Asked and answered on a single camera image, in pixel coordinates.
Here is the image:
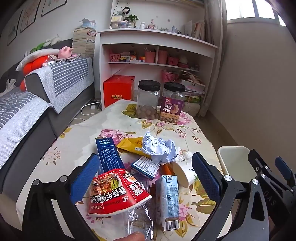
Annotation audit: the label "red instant noodle bowl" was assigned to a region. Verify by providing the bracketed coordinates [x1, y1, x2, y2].
[88, 169, 152, 216]

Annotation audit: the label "window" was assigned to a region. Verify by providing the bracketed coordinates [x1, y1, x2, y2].
[225, 0, 287, 25]

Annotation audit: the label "purple label nut jar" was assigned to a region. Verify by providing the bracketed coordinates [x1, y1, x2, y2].
[159, 82, 186, 123]

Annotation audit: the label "small dark blue box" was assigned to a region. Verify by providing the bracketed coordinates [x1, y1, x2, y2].
[130, 156, 160, 181]

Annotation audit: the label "tall blue box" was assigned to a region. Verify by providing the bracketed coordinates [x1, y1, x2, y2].
[95, 137, 126, 174]

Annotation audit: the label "person's left hand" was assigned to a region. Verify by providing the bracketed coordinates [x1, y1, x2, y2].
[124, 232, 146, 241]

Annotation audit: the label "white plush toy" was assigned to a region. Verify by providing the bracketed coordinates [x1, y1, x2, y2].
[45, 35, 60, 45]

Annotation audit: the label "red cardboard box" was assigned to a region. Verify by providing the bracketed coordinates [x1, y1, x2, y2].
[103, 75, 136, 109]

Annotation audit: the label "pink plush pig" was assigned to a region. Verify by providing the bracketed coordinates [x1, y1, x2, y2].
[57, 46, 78, 59]

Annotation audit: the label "white bag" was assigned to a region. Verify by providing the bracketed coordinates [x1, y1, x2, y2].
[184, 102, 200, 116]

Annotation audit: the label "orange cushion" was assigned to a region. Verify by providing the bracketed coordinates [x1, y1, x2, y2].
[20, 54, 57, 91]

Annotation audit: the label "clear plastic wrapper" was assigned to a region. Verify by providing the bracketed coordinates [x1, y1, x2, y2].
[122, 181, 160, 241]

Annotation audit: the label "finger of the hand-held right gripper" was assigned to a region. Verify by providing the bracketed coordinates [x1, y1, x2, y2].
[248, 149, 289, 223]
[275, 157, 296, 193]

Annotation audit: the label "grey sofa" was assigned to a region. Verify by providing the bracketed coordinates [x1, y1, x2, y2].
[0, 38, 95, 209]

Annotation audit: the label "light blue milk carton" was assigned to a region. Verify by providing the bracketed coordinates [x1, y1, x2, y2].
[155, 175, 181, 231]

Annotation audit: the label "white cable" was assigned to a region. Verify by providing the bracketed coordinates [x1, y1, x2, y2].
[81, 102, 93, 116]

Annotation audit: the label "striped sofa seat cover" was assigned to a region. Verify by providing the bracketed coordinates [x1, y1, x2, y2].
[0, 91, 53, 169]

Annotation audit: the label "green plush toy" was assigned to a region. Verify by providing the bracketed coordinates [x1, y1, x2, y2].
[30, 42, 47, 52]

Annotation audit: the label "small green plant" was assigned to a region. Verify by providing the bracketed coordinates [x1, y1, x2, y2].
[124, 14, 139, 28]

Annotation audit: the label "white shelf unit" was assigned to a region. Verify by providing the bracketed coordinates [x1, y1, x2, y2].
[97, 0, 219, 109]

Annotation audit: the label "upright books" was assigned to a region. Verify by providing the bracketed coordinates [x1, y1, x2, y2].
[185, 20, 206, 41]

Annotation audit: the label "white paper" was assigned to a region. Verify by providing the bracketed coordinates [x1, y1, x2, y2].
[142, 131, 179, 165]

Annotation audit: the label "white tissue ball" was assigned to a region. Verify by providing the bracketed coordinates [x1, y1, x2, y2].
[177, 146, 193, 161]

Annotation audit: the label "orange wrapper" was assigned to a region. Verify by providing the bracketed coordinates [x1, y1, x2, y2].
[161, 163, 175, 175]

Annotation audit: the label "clear jar with black lid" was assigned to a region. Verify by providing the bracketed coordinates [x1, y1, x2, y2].
[136, 80, 161, 120]

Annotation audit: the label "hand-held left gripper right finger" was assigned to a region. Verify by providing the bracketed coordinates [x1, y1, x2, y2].
[191, 152, 270, 241]

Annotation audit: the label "white paper cup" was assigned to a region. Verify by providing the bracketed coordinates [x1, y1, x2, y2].
[172, 160, 199, 188]

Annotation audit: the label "white plastic bin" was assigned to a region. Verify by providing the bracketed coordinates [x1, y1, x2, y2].
[217, 146, 258, 183]

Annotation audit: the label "yellow snack packet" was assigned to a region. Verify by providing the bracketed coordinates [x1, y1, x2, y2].
[116, 137, 152, 160]

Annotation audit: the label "white pillow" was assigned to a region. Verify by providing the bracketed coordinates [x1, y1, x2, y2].
[15, 49, 63, 71]

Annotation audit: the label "large pink basket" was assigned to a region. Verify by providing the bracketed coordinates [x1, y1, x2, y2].
[161, 71, 178, 82]

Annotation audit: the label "beige curtain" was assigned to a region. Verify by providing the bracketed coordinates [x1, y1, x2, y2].
[199, 0, 228, 117]

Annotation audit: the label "stack of books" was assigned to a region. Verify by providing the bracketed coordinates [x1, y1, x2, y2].
[72, 28, 97, 58]

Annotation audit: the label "light blue box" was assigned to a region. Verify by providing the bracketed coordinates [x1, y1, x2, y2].
[81, 19, 96, 29]

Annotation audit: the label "floral tablecloth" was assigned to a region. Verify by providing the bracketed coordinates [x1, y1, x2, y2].
[38, 100, 232, 241]

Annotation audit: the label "framed wall picture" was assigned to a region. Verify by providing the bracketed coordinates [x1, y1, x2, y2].
[42, 0, 61, 16]
[7, 10, 22, 45]
[20, 0, 41, 33]

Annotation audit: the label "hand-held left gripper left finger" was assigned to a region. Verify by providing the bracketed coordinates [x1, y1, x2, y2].
[22, 153, 102, 241]

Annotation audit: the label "stack of papers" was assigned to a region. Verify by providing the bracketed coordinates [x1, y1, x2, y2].
[180, 72, 206, 98]

